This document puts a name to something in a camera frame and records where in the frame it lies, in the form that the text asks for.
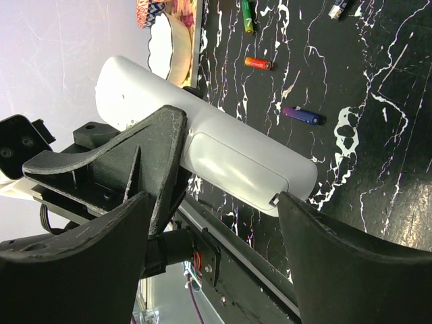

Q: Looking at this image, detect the grey black AAA battery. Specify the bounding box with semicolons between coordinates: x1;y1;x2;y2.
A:
328;0;355;20

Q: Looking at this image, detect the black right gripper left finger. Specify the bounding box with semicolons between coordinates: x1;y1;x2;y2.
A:
1;193;153;323

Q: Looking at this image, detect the floral rectangular tray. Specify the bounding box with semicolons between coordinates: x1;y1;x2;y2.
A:
136;0;203;89

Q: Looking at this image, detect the white remote control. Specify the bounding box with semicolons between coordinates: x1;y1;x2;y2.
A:
95;56;318;217

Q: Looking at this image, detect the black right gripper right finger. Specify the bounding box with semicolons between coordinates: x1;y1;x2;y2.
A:
277;192;431;323

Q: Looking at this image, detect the purple blue AAA battery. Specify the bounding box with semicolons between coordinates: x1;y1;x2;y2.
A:
282;107;321;126

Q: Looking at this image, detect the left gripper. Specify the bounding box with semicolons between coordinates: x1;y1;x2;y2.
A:
22;104;190;237

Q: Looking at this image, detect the orange red AAA battery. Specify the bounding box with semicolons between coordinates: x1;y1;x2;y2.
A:
244;57;273;70

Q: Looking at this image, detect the green AAA battery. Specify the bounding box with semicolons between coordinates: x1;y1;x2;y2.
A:
240;0;254;35

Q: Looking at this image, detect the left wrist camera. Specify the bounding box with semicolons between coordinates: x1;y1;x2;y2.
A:
1;115;55;200

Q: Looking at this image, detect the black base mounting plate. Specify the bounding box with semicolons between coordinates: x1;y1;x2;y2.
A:
141;198;301;324

